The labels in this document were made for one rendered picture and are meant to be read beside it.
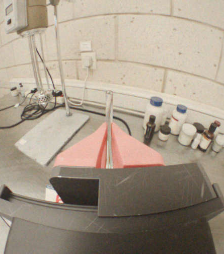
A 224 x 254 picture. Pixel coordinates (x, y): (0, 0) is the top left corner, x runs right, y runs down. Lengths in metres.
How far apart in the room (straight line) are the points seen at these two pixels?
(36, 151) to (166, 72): 0.60
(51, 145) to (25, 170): 0.13
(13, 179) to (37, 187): 0.10
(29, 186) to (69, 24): 0.72
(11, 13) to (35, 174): 0.47
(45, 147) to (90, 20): 0.58
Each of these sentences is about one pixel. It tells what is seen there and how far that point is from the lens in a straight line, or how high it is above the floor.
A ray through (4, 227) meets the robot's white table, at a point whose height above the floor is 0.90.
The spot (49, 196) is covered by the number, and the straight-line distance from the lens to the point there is 0.36.
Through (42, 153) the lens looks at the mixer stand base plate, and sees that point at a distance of 0.47.
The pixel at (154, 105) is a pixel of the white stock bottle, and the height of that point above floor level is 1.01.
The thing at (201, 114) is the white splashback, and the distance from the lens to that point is 0.62.
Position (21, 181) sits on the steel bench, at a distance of 0.45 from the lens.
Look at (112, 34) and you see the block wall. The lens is 0.62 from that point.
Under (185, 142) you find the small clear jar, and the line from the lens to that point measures 0.52.
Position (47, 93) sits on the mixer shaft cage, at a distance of 0.46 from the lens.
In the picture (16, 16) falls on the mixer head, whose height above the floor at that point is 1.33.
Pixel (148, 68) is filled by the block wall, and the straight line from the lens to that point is 0.59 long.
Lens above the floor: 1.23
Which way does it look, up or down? 38 degrees down
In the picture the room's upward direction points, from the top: straight up
